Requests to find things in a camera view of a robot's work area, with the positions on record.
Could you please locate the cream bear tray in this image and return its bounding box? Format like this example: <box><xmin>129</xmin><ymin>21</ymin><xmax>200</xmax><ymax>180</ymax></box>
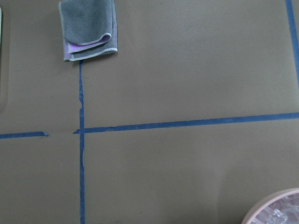
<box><xmin>0</xmin><ymin>7</ymin><xmax>3</xmax><ymax>45</ymax></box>

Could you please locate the grey folded cloth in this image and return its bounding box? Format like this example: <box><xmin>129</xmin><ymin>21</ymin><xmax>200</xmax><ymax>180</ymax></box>
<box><xmin>58</xmin><ymin>0</ymin><xmax>118</xmax><ymax>62</ymax></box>

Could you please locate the pink bowl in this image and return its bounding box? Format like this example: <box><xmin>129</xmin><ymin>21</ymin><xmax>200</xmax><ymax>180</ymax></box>
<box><xmin>242</xmin><ymin>188</ymin><xmax>299</xmax><ymax>224</ymax></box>

